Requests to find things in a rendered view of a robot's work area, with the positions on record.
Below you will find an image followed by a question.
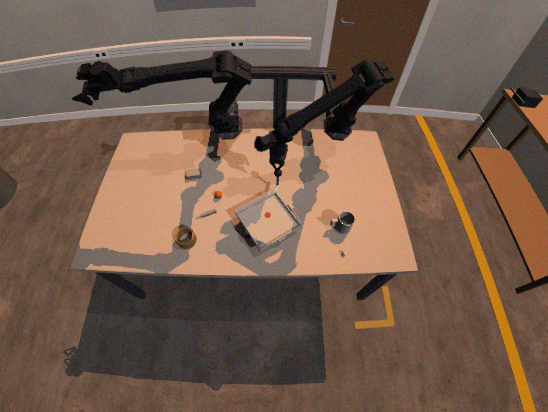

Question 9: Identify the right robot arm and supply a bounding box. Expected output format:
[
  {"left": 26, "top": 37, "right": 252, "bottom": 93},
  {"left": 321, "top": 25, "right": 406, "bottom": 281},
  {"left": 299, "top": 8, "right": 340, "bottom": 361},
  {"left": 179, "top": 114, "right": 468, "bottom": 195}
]
[{"left": 77, "top": 50, "right": 252, "bottom": 133}]

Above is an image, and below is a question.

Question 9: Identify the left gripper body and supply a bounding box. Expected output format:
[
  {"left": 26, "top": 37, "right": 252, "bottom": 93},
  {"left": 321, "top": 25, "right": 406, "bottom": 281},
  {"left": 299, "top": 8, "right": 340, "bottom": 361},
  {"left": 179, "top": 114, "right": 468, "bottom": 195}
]
[{"left": 269, "top": 144, "right": 288, "bottom": 164}]

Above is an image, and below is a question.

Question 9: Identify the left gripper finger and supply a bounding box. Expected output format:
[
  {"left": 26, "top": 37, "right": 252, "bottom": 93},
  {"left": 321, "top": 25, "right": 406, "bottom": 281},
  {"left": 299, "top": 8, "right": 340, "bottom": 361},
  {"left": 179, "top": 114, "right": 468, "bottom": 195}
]
[{"left": 269, "top": 161, "right": 285, "bottom": 171}]

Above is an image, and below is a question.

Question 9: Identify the black mug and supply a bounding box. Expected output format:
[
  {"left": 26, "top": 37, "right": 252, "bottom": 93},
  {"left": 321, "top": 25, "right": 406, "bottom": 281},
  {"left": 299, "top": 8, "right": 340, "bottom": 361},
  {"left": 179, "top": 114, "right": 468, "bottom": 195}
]
[{"left": 330, "top": 211, "right": 355, "bottom": 233}]

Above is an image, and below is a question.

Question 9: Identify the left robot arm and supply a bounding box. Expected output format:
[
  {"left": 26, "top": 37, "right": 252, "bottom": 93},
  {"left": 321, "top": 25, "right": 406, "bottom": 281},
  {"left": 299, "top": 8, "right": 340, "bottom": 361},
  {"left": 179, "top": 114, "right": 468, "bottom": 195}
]
[{"left": 254, "top": 59, "right": 395, "bottom": 156}]

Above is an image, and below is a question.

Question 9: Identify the dark brown hollow cylinder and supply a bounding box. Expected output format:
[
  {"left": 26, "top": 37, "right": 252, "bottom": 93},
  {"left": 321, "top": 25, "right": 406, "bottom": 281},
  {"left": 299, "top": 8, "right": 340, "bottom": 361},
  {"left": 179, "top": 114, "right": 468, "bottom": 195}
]
[{"left": 175, "top": 227, "right": 197, "bottom": 249}]

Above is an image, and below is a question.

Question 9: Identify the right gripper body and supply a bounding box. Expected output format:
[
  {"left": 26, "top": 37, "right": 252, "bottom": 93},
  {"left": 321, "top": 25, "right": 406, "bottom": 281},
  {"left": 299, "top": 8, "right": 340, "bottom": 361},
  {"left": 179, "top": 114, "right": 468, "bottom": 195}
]
[{"left": 81, "top": 81, "right": 107, "bottom": 103}]

